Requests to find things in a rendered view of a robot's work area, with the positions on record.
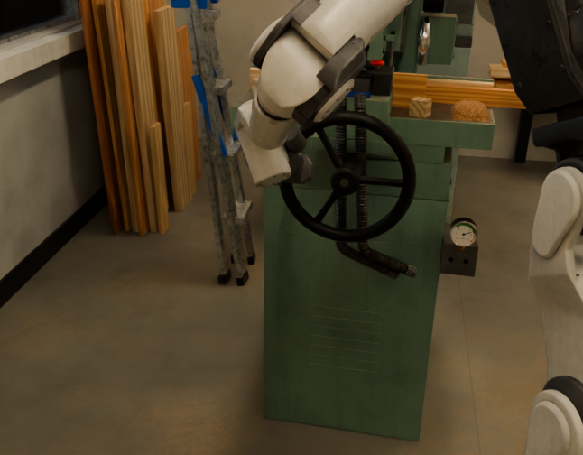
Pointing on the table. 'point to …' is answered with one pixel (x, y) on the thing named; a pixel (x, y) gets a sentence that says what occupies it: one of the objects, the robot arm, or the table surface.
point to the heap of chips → (470, 111)
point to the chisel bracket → (377, 47)
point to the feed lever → (433, 6)
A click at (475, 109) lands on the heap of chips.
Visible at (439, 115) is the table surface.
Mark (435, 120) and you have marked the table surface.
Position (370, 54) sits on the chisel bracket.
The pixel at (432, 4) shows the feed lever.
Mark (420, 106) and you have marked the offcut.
